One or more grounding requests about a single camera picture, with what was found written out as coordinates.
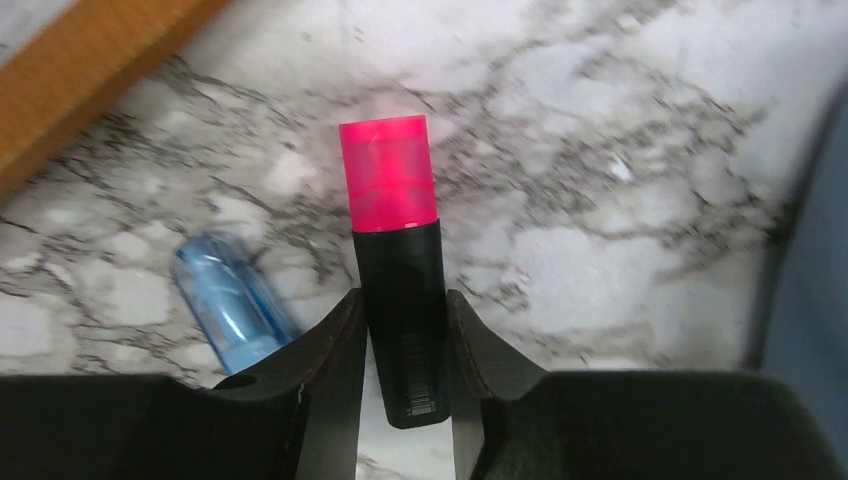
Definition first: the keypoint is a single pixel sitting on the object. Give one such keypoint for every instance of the blue highlighter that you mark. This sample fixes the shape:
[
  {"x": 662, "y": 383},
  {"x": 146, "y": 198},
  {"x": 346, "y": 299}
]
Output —
[{"x": 230, "y": 300}]

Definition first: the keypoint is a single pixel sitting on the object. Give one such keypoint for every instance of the wooden shelf rack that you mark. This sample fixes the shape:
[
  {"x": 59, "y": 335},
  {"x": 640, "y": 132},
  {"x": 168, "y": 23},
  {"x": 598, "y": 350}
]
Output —
[{"x": 78, "y": 67}]

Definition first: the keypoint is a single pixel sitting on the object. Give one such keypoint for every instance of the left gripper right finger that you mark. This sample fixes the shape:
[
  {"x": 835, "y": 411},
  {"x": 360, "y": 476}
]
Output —
[{"x": 512, "y": 419}]

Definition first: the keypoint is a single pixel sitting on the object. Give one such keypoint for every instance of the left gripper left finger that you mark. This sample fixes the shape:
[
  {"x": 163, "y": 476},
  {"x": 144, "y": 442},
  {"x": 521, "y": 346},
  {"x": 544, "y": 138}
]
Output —
[{"x": 294, "y": 415}]

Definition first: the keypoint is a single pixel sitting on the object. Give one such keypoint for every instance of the pink black highlighter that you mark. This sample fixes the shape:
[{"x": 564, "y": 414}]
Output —
[{"x": 398, "y": 247}]

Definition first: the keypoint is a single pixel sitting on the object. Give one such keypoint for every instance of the blue backpack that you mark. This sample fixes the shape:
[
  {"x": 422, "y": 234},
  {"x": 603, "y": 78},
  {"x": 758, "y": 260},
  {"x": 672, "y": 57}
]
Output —
[{"x": 804, "y": 350}]

